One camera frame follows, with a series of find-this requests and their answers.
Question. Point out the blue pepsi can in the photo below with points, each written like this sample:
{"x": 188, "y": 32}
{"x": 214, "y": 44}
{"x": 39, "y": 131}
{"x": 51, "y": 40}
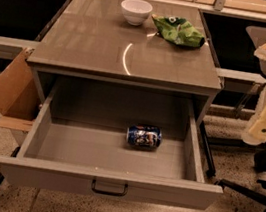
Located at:
{"x": 147, "y": 136}

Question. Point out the open grey drawer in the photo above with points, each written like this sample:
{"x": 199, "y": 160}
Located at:
{"x": 80, "y": 135}

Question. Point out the grey cabinet counter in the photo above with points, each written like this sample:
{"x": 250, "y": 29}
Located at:
{"x": 92, "y": 39}

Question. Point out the green chip bag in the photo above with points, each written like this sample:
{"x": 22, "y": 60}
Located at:
{"x": 179, "y": 31}

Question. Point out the white ceramic bowl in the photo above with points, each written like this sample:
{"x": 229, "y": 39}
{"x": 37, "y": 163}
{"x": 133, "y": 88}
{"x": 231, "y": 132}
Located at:
{"x": 136, "y": 11}

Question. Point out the brown cardboard box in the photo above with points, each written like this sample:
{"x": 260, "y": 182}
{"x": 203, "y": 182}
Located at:
{"x": 19, "y": 99}

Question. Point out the black table leg frame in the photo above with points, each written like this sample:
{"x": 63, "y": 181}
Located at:
{"x": 209, "y": 158}

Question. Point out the black drawer handle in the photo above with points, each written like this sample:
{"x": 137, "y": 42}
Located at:
{"x": 109, "y": 189}

